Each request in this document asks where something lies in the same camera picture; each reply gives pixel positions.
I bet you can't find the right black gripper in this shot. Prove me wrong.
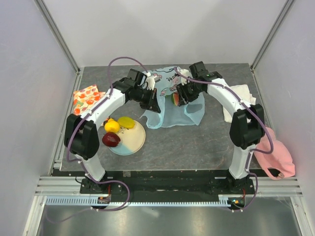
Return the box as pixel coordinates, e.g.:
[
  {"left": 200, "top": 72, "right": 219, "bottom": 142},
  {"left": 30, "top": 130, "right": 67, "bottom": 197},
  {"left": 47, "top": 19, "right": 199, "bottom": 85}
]
[{"left": 176, "top": 79, "right": 203, "bottom": 106}]

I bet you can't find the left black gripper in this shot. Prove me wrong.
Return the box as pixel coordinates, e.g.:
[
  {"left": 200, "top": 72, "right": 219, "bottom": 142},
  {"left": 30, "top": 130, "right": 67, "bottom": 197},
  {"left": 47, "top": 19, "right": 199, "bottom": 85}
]
[{"left": 133, "top": 88, "right": 160, "bottom": 114}]

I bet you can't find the light blue plastic bag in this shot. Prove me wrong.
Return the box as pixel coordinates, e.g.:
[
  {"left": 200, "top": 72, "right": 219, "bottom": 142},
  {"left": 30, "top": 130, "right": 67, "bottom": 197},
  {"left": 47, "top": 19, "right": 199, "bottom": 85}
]
[{"left": 142, "top": 66, "right": 205, "bottom": 129}]

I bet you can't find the fake watermelon slice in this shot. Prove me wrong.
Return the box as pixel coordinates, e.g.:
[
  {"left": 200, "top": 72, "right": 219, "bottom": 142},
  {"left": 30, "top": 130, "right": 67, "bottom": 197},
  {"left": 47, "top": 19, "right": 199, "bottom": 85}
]
[{"left": 171, "top": 92, "right": 179, "bottom": 106}]

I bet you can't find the yellow fake mango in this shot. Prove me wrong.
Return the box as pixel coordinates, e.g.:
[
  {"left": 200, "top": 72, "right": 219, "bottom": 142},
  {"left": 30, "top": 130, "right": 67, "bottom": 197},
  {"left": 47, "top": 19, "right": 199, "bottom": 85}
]
[{"left": 117, "top": 117, "right": 135, "bottom": 129}]

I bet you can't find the yellow fake lemon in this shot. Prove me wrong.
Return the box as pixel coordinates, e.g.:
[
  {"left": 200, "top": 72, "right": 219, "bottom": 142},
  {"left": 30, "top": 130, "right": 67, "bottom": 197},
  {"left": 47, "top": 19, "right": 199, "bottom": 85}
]
[{"left": 104, "top": 118, "right": 120, "bottom": 133}]

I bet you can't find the red fake apple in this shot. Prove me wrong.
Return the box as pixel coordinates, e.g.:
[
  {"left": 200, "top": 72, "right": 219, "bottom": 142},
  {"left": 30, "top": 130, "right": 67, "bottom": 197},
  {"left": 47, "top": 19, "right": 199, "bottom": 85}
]
[{"left": 102, "top": 132, "right": 121, "bottom": 148}]

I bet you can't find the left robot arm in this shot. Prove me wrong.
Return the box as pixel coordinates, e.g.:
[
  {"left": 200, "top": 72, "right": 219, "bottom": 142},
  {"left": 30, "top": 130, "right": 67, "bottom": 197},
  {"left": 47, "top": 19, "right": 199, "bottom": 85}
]
[{"left": 64, "top": 69, "right": 160, "bottom": 193}]

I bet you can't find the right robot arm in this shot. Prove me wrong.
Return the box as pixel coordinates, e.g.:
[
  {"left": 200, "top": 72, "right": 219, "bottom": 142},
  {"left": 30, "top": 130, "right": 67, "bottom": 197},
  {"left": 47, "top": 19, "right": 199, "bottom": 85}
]
[{"left": 174, "top": 61, "right": 265, "bottom": 194}]

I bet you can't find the cream and blue plate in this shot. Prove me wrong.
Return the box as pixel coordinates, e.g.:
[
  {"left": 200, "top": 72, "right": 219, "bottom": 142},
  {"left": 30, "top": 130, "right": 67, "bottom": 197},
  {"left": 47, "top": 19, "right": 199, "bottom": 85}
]
[{"left": 109, "top": 121, "right": 146, "bottom": 156}]

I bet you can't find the white folded cloth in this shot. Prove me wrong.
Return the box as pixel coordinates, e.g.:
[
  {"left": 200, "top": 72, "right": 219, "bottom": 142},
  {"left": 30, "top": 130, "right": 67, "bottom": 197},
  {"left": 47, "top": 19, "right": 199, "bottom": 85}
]
[{"left": 222, "top": 85, "right": 256, "bottom": 123}]

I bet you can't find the floral orange napkin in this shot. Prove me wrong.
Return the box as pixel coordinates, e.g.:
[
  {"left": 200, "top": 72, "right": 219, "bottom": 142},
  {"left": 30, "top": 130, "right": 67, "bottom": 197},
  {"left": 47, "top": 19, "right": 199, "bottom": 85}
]
[{"left": 73, "top": 85, "right": 106, "bottom": 116}]

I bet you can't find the pink cap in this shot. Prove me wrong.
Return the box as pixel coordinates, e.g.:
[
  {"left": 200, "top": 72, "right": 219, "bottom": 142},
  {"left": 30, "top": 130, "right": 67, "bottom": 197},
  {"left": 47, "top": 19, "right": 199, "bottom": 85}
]
[{"left": 254, "top": 127, "right": 295, "bottom": 180}]

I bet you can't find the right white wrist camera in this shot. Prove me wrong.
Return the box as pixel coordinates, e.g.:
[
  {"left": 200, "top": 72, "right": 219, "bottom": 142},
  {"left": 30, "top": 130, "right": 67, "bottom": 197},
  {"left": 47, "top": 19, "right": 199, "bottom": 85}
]
[{"left": 177, "top": 69, "right": 192, "bottom": 84}]

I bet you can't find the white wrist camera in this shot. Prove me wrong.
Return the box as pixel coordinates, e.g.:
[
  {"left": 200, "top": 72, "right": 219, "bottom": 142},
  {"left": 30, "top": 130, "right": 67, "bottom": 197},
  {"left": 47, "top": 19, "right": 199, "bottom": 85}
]
[
  {"left": 145, "top": 72, "right": 162, "bottom": 90},
  {"left": 177, "top": 69, "right": 192, "bottom": 84}
]

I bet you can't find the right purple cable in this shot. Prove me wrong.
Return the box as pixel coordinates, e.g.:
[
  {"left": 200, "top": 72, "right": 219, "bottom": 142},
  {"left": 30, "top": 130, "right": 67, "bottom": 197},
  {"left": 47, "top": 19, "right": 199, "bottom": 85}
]
[{"left": 173, "top": 66, "right": 274, "bottom": 155}]

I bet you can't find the purple cable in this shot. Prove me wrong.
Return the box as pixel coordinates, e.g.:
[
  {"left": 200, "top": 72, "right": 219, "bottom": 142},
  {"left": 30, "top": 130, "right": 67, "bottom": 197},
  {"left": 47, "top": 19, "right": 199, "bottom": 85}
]
[
  {"left": 45, "top": 56, "right": 151, "bottom": 223},
  {"left": 173, "top": 66, "right": 274, "bottom": 155}
]

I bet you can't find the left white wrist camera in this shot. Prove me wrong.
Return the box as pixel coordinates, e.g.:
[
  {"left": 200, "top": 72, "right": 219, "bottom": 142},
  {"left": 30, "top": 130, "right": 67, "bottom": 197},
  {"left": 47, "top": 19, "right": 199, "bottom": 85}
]
[{"left": 145, "top": 72, "right": 162, "bottom": 90}]

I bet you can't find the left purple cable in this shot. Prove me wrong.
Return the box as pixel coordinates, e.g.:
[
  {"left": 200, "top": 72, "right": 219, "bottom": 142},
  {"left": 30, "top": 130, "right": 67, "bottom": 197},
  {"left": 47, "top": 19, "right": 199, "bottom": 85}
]
[{"left": 45, "top": 56, "right": 151, "bottom": 223}]

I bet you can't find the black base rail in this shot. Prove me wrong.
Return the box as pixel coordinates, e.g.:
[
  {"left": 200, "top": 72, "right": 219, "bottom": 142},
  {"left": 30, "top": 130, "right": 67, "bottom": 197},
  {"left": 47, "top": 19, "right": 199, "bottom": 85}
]
[{"left": 80, "top": 169, "right": 255, "bottom": 196}]

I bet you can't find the slotted cable duct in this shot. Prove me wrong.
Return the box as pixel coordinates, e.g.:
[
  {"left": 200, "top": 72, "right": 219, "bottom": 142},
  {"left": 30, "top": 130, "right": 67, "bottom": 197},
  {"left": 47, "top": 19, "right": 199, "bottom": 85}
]
[{"left": 46, "top": 196, "right": 245, "bottom": 207}]

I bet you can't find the right aluminium frame post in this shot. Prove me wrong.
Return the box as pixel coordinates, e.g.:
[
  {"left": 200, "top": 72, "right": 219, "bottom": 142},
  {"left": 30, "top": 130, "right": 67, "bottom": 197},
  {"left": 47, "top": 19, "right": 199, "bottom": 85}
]
[{"left": 250, "top": 0, "right": 295, "bottom": 72}]

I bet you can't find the aluminium frame post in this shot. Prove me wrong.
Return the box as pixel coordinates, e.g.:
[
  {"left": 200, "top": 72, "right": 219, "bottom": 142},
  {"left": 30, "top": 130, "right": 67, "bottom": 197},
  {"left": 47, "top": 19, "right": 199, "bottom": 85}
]
[
  {"left": 250, "top": 0, "right": 295, "bottom": 72},
  {"left": 34, "top": 0, "right": 80, "bottom": 74}
]

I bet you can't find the left aluminium frame post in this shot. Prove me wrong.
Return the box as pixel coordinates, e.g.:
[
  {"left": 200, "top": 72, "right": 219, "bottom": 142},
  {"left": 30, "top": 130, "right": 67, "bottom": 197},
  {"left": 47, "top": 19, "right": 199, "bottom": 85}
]
[{"left": 34, "top": 0, "right": 80, "bottom": 74}]

